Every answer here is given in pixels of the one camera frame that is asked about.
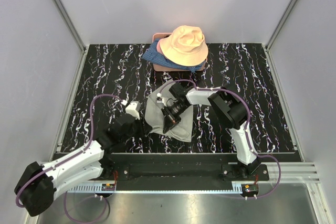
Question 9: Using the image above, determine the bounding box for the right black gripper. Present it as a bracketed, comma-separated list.
[162, 102, 189, 134]

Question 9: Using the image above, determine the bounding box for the grey cloth napkin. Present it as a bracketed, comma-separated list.
[144, 84, 193, 143]

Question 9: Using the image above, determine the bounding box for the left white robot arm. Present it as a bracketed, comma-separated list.
[14, 113, 152, 217]

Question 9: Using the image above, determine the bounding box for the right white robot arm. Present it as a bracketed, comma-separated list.
[161, 81, 260, 180]

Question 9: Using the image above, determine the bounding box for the blue patterned cloth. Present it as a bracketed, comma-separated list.
[142, 39, 207, 73]

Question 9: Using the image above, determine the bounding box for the peach bucket hat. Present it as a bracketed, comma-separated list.
[159, 25, 208, 67]

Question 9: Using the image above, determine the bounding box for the pink plastic tray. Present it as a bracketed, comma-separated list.
[152, 33, 207, 72]

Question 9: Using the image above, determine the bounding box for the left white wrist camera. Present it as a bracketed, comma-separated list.
[121, 100, 141, 120]

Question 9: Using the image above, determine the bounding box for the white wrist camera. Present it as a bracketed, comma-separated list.
[156, 92, 168, 106]
[121, 100, 141, 120]

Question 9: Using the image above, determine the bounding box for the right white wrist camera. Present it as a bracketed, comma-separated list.
[156, 92, 168, 106]

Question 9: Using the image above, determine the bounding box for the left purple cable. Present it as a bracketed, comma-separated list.
[15, 93, 129, 222]

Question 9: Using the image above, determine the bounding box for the white slotted cable duct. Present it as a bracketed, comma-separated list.
[68, 183, 116, 194]

